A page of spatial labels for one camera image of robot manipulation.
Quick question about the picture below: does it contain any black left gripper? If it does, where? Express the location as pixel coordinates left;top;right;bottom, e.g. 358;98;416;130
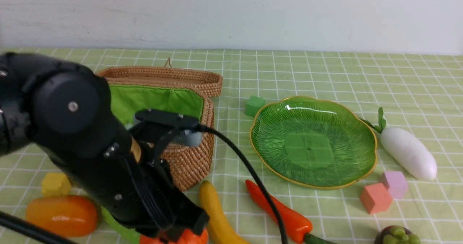
105;145;209;239

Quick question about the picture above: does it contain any green cucumber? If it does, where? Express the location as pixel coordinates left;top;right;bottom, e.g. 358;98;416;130
100;206;141;244

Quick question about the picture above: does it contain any orange tomato with leaves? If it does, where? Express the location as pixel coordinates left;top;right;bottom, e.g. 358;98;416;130
139;228;209;244

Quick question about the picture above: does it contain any orange mango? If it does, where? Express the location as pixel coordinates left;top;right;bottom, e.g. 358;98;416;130
25;195;99;237

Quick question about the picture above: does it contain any yellow banana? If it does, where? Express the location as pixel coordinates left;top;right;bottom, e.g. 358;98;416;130
199;180;249;244

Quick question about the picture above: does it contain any white radish with leaves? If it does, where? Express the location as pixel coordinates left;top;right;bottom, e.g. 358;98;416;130
362;107;438;180

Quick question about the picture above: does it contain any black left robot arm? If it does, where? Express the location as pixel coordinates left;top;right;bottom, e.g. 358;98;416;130
1;52;209;241

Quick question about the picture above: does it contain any yellow foam cube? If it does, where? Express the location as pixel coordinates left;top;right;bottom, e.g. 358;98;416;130
41;172;72;197

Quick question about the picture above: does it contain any woven wicker basket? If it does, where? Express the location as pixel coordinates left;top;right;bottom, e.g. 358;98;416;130
106;78;214;191

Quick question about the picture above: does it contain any wicker basket lid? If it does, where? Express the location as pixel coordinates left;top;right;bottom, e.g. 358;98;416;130
96;58;223;98

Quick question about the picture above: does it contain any green foam cube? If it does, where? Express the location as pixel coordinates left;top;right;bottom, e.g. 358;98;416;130
245;95;266;117

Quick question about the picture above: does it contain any red chili pepper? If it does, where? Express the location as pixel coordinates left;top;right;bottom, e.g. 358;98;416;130
245;180;332;244

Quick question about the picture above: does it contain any green glass plate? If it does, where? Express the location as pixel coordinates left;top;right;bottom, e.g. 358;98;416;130
250;96;378;189

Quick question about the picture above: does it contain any orange foam cube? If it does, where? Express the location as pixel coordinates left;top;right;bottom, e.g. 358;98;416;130
359;183;393;214

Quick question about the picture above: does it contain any purple mangosteen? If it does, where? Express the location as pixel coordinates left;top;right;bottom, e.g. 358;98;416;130
374;225;421;244

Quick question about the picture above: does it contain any pink foam cube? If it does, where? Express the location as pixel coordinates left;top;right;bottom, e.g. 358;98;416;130
380;171;409;199

